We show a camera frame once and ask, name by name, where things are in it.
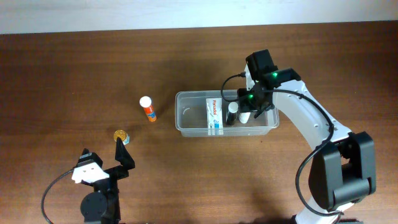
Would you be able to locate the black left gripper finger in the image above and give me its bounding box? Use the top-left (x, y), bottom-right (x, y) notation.
top-left (115, 137), bottom-right (136, 170)
top-left (76, 148), bottom-right (103, 168)

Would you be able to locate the small gold-lidded jar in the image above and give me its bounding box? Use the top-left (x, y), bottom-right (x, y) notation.
top-left (113, 129), bottom-right (129, 145)

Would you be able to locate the white spray bottle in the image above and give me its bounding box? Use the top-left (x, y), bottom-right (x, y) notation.
top-left (238, 112), bottom-right (251, 124)

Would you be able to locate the black bottle white cap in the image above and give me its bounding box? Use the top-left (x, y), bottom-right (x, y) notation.
top-left (226, 102), bottom-right (239, 126)

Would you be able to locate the white blue medicine box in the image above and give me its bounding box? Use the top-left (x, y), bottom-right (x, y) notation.
top-left (206, 98), bottom-right (223, 136)

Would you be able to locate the orange effervescent tablet tube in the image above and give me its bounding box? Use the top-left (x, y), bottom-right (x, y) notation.
top-left (139, 96), bottom-right (157, 122)

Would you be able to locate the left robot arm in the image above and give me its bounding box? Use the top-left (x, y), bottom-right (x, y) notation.
top-left (72, 149), bottom-right (129, 224)

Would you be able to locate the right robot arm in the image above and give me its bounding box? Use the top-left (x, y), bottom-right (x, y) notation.
top-left (174, 50), bottom-right (376, 223)

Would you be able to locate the clear plastic container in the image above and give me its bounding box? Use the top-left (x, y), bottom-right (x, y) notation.
top-left (175, 90), bottom-right (279, 137)

